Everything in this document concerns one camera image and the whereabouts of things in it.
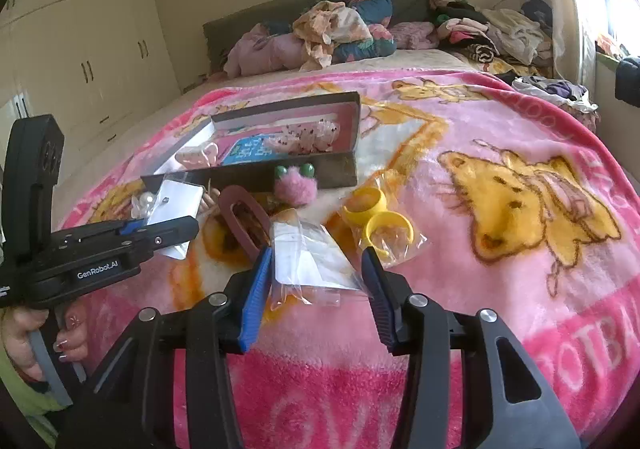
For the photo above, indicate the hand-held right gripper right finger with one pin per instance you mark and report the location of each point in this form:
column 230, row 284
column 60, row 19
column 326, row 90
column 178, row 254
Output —
column 380, row 300

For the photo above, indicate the yellow bangle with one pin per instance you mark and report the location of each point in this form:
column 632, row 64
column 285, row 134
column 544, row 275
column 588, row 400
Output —
column 400, row 224
column 372, row 201

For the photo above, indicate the pile of pillows and clothes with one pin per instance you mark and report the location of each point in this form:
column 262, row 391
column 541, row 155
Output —
column 370, row 4

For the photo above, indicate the tortoiseshell hair clip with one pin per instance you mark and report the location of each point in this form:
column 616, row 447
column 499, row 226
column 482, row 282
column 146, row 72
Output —
column 252, row 226

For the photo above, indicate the cream curtain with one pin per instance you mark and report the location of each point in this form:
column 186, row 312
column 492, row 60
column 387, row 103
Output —
column 560, row 4

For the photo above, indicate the dark cloth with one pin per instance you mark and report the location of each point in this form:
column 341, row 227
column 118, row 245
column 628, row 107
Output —
column 629, row 79

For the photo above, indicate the cream built-in wardrobe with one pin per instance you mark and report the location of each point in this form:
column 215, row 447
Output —
column 75, row 44

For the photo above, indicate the purple and white clothes heap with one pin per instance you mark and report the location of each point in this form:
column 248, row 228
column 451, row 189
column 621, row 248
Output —
column 555, row 91

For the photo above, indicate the clear plastic bag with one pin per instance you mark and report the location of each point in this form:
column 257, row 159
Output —
column 420, row 241

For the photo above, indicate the maroon oval hair clip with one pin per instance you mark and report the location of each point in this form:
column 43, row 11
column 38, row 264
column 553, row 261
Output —
column 230, row 214

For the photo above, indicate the pile of mixed clothes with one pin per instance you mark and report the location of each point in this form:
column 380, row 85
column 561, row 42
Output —
column 500, row 31

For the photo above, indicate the white pearl flower hair clip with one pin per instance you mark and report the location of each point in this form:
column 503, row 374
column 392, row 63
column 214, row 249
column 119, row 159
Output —
column 146, row 204

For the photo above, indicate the peach patterned cloth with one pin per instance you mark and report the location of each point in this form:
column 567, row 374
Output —
column 330, row 24

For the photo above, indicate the pink speckled hair accessory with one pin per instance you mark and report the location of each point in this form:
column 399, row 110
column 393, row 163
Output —
column 300, row 139

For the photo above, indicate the pink bedding bundle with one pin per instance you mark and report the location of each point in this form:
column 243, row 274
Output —
column 260, row 51

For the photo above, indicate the white earring card packet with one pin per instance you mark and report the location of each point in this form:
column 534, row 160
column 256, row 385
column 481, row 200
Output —
column 177, row 199

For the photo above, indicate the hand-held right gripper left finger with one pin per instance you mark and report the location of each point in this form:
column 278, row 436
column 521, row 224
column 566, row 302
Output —
column 255, row 296

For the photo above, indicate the pink crumpled cloth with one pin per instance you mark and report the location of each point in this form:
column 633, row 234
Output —
column 415, row 34

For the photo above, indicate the person's left hand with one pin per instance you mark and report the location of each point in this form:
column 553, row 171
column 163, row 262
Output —
column 15, row 334

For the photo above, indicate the pale hair claw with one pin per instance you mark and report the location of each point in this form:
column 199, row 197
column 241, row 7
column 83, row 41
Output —
column 197, row 156

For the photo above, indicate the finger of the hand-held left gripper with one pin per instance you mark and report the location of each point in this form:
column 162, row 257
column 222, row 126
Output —
column 132, row 228
column 172, row 234

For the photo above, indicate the pink shallow cardboard box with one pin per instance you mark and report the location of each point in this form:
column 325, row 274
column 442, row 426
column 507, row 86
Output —
column 240, row 177

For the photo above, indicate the orange patterned cloth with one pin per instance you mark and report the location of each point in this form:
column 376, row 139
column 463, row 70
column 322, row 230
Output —
column 610, row 48

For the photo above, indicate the clear packet with white card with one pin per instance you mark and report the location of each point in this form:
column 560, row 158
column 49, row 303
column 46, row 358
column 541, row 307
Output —
column 310, row 254

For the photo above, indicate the pink printed blanket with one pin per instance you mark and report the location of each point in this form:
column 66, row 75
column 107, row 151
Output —
column 450, row 279

